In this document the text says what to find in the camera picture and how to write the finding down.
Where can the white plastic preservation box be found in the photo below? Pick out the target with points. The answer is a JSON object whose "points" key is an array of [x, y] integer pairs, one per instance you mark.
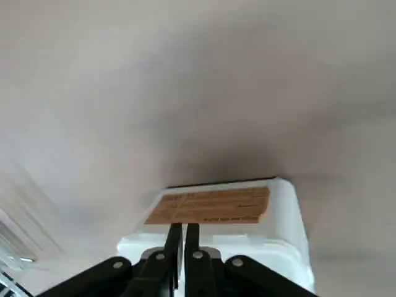
{"points": [[278, 216]]}

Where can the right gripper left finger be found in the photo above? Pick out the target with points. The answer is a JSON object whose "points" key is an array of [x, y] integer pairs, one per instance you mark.
{"points": [[145, 275]]}

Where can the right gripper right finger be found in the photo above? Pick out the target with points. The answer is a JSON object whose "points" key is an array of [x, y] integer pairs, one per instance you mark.
{"points": [[213, 278]]}

